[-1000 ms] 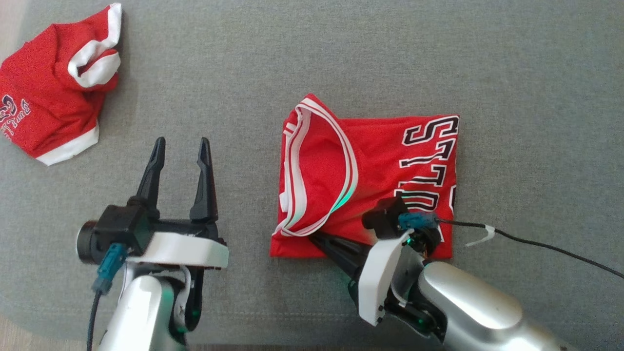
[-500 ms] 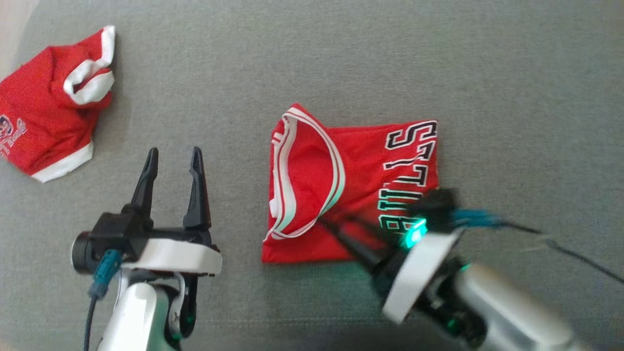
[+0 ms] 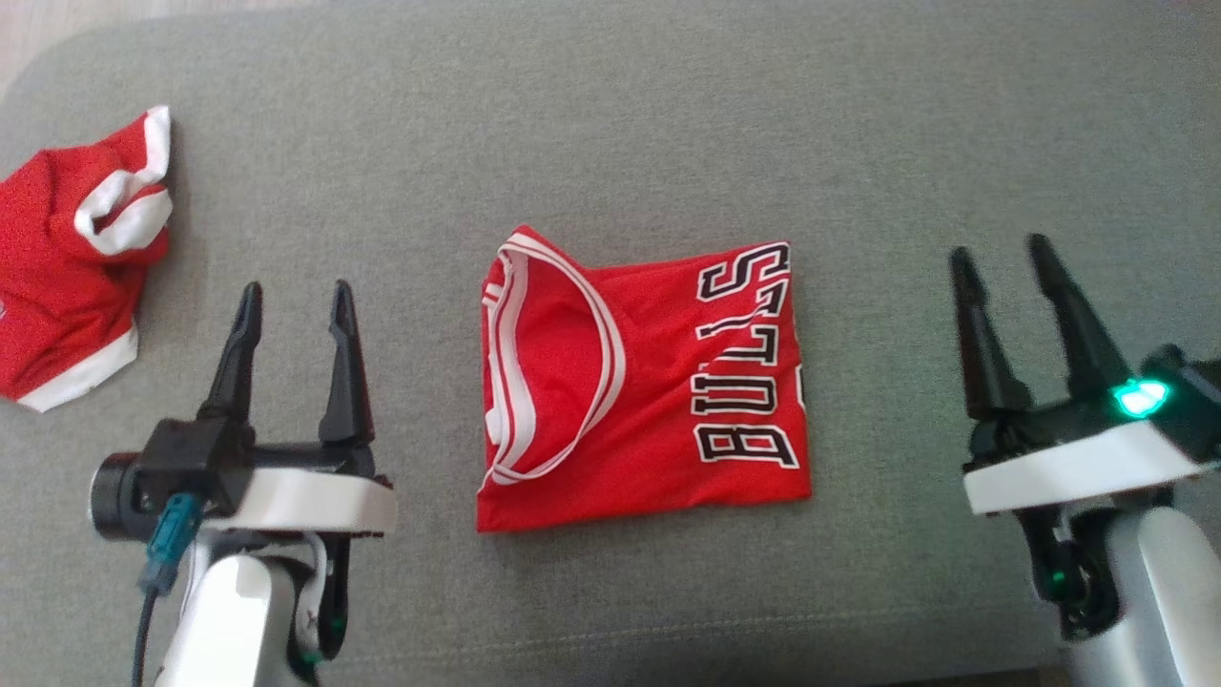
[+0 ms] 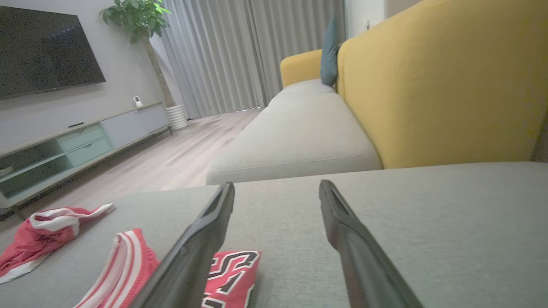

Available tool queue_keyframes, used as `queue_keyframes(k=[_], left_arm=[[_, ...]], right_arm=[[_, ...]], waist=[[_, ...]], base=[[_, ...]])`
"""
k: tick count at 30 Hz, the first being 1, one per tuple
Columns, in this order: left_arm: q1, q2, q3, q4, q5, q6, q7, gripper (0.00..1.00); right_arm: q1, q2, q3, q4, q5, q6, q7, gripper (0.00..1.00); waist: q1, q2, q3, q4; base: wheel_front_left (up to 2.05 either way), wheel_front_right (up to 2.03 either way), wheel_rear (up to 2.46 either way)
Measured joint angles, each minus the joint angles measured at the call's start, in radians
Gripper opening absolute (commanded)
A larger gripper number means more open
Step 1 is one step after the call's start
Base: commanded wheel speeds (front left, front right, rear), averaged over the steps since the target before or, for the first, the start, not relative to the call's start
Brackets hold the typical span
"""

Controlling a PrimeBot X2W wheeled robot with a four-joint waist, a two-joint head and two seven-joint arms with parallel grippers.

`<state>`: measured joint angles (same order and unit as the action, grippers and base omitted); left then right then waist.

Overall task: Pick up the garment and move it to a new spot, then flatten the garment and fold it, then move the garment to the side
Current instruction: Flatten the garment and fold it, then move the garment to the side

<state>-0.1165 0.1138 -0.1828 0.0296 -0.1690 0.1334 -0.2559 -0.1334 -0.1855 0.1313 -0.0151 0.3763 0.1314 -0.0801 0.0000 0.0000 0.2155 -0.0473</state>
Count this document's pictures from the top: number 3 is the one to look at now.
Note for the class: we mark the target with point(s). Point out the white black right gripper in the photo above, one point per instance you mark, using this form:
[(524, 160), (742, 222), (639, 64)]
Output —
[(1078, 468)]

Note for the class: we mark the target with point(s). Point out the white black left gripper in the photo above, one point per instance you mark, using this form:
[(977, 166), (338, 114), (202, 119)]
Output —
[(315, 501)]

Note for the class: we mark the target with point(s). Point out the red shorts with white trim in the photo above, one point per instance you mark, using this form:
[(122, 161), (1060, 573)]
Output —
[(57, 286)]

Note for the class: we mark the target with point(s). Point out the red Bulls basketball jersey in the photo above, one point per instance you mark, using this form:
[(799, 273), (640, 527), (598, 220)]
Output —
[(649, 420)]

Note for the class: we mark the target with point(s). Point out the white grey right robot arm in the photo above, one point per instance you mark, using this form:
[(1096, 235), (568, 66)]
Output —
[(1164, 592)]

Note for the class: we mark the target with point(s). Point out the large grey fabric ottoman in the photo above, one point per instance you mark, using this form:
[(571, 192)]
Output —
[(668, 124)]

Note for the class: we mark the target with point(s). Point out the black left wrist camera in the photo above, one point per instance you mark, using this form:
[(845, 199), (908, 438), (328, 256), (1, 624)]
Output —
[(191, 458)]

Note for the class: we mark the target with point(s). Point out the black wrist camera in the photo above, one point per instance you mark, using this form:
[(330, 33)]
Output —
[(1192, 401), (191, 458)]

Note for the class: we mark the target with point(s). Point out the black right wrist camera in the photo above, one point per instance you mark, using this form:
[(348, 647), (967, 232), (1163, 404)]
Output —
[(1192, 401)]

